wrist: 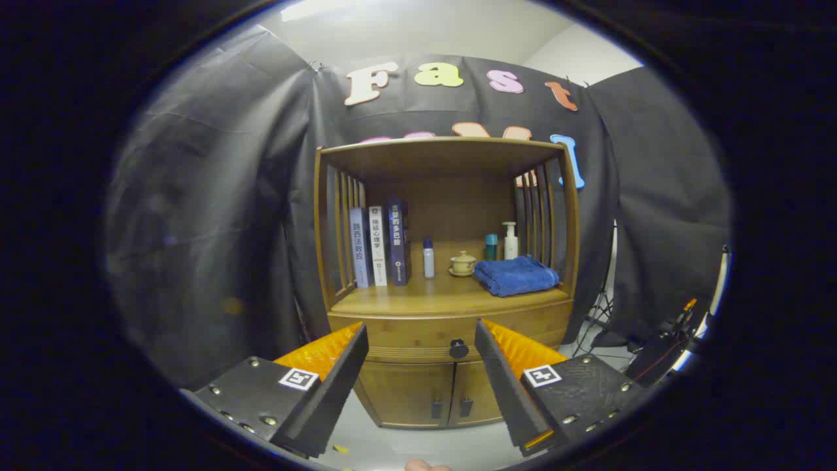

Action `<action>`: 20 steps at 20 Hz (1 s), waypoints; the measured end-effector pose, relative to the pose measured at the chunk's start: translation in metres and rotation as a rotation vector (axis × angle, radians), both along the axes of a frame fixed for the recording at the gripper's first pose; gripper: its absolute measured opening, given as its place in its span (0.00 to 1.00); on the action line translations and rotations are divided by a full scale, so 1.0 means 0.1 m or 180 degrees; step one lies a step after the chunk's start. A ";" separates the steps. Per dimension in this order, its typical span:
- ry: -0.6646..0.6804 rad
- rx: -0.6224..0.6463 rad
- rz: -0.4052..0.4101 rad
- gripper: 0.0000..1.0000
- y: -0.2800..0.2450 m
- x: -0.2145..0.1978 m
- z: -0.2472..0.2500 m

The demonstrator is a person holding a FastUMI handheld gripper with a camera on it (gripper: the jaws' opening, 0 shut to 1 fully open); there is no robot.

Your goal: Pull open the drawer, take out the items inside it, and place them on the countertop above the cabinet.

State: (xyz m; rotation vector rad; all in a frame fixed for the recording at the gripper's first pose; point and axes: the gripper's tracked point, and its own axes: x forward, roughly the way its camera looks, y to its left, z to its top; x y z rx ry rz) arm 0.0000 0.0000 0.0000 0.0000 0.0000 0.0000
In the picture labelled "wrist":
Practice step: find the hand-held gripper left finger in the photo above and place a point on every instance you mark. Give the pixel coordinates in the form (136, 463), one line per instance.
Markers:
(327, 399)

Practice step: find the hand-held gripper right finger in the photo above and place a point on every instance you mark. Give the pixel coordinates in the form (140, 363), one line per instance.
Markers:
(507, 392)

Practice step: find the wooden cabinet door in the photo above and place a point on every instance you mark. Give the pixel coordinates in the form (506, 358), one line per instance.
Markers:
(467, 386)
(405, 392)

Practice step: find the wooden countertop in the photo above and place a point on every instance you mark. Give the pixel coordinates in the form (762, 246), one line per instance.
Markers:
(418, 297)

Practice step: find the wooden cabinet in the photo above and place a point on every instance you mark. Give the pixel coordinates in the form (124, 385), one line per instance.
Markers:
(451, 196)

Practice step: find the folded blue towel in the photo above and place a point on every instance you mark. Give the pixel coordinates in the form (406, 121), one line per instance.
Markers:
(516, 276)

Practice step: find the black tripod stand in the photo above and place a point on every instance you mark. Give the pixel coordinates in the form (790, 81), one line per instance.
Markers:
(601, 307)

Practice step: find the beige lidded tea cup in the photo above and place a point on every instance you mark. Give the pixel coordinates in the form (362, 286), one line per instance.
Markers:
(463, 264)

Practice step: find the white pump bottle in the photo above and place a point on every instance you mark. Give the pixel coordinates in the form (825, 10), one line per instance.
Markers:
(511, 247)

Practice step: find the teal bottle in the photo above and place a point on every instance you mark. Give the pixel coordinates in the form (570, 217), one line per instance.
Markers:
(490, 247)

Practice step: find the light blue book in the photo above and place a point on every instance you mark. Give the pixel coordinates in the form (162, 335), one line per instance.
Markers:
(359, 252)

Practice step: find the black equipment with orange tip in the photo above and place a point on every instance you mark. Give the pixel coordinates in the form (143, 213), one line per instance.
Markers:
(654, 360)

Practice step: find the white bottle with blue cap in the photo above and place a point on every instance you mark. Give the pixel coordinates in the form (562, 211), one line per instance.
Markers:
(428, 261)

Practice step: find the white book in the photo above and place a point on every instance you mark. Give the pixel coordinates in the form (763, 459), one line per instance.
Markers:
(378, 248)

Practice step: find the dark blue book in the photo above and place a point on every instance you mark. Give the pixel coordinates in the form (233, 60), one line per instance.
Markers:
(397, 242)

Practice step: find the black backdrop cloth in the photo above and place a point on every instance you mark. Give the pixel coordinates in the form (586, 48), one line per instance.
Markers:
(216, 229)

